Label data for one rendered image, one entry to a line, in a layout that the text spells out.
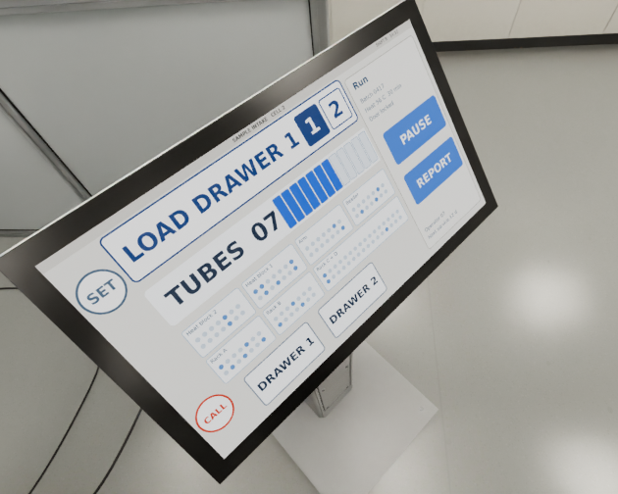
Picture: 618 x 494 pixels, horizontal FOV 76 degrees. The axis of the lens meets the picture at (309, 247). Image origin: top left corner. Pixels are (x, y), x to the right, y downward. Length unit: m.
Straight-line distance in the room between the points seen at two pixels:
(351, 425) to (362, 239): 1.01
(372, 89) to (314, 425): 1.14
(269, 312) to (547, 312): 1.41
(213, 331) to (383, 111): 0.32
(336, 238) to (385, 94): 0.18
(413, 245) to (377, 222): 0.07
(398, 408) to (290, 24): 1.18
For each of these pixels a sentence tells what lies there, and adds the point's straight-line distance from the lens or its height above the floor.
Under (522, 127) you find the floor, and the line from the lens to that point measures 2.35.
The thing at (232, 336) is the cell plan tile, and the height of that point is 1.06.
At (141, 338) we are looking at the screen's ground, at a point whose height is 1.10.
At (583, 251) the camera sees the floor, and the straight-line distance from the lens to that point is 1.94.
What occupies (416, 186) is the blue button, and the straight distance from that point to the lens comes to 0.53.
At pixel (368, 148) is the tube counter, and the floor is 1.11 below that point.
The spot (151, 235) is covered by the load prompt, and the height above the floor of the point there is 1.16.
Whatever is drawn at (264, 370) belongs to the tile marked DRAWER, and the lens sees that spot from 0.45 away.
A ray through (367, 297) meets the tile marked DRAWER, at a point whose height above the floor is 1.00.
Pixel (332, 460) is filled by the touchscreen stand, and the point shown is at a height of 0.04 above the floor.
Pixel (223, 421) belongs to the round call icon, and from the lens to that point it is 0.46.
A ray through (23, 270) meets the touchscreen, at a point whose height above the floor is 1.19.
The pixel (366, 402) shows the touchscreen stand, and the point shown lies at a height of 0.04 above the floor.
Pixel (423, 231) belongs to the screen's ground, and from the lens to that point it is 0.54.
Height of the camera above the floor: 1.44
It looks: 57 degrees down
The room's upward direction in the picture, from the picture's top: 9 degrees counter-clockwise
